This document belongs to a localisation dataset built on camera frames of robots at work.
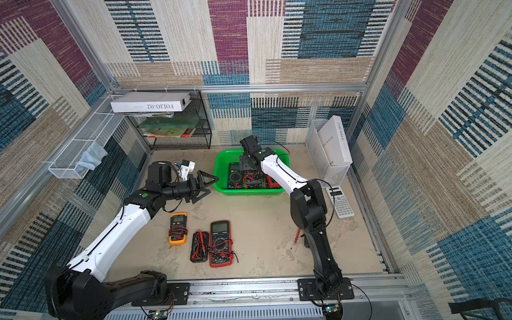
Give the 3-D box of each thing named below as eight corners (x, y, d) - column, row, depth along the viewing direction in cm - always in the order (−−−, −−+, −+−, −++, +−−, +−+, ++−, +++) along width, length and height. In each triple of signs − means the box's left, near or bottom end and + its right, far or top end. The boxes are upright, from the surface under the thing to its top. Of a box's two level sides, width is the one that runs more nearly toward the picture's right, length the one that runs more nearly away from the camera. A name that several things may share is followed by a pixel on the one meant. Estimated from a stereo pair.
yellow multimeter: (170, 246, 85) (167, 243, 83) (172, 217, 94) (170, 213, 91) (187, 243, 86) (185, 240, 84) (188, 214, 95) (186, 211, 92)
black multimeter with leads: (189, 263, 81) (187, 260, 79) (195, 233, 89) (193, 229, 86) (207, 262, 81) (205, 260, 79) (211, 233, 89) (210, 229, 86)
